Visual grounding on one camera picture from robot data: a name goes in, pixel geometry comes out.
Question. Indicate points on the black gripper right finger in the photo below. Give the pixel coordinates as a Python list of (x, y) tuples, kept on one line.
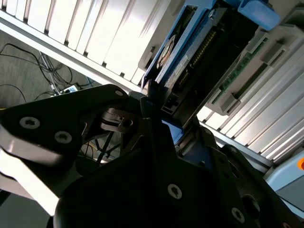
[(228, 190)]

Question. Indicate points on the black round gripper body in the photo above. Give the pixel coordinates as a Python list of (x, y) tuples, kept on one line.
[(118, 194)]

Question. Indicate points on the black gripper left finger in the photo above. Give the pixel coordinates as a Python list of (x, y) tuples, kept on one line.
[(59, 111)]

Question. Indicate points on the hard disk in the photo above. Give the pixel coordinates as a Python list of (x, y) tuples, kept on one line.
[(187, 47)]

